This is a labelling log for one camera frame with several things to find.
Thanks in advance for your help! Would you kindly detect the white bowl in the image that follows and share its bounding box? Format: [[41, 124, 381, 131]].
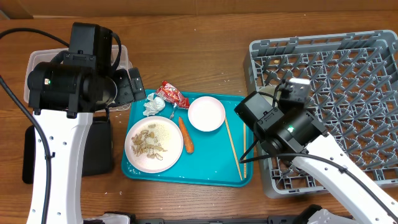
[[258, 85, 275, 104]]

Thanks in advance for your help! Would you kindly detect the left wooden chopstick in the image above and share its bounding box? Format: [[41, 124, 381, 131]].
[[224, 117, 243, 180]]

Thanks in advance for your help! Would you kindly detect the teal serving tray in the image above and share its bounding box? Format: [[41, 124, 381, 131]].
[[121, 94, 254, 187]]

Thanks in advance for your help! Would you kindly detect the crumpled white tissue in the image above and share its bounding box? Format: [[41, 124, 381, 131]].
[[143, 93, 165, 116]]

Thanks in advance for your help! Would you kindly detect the grey dish rack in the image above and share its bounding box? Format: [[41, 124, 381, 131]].
[[243, 30, 397, 188]]

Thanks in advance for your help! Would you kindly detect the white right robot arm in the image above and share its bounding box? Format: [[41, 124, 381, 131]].
[[234, 91, 397, 223]]

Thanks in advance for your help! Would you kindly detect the pink plate with food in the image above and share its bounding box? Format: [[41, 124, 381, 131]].
[[124, 116, 183, 174]]

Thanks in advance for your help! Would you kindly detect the red snack wrapper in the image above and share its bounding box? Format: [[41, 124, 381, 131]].
[[155, 80, 190, 110]]

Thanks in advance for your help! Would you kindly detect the black tray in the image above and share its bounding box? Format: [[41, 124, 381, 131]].
[[22, 116, 114, 184]]

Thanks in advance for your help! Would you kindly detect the orange carrot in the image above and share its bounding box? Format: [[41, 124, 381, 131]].
[[178, 117, 194, 154]]

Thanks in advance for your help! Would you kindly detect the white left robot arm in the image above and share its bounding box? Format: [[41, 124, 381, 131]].
[[27, 22, 146, 223]]

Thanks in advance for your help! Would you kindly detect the clear plastic bin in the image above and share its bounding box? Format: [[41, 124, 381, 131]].
[[24, 45, 132, 111]]

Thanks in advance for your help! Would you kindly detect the pink bowl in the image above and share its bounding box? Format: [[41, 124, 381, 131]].
[[188, 96, 226, 132]]

